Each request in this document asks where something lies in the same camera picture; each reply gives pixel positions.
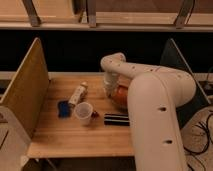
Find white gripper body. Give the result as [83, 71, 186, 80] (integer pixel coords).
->
[103, 72, 119, 97]

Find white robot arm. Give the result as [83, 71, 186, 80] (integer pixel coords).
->
[101, 53, 196, 171]

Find small dark red object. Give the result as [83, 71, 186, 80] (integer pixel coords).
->
[92, 111, 99, 118]

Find black striped rectangular box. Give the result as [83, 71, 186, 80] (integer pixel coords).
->
[104, 114, 130, 126]

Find clear plastic cup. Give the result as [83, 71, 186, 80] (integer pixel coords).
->
[74, 102, 93, 126]

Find blue sponge block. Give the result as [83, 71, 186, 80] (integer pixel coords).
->
[58, 101, 70, 118]

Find right dark side panel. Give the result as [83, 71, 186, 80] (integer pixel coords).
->
[160, 38, 210, 128]

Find left wooden side panel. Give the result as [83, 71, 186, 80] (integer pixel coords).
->
[0, 38, 49, 141]

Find wooden shelf with brackets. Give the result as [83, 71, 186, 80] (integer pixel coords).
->
[0, 0, 213, 33]

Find black floor cables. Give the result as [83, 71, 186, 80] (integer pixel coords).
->
[183, 111, 213, 171]

